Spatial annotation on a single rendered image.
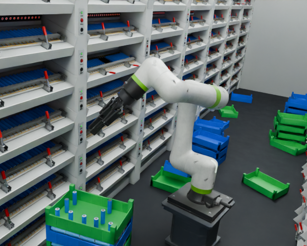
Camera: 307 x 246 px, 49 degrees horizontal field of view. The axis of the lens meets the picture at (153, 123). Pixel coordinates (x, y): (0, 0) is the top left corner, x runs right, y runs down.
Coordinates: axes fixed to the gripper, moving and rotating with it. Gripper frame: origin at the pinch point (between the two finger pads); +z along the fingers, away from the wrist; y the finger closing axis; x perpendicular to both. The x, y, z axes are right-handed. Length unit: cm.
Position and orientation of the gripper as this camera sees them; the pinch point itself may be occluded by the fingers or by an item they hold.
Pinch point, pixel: (96, 126)
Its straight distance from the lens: 149.0
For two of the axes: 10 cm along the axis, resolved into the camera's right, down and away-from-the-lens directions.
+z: -7.2, 6.9, 1.2
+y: -3.3, -4.9, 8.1
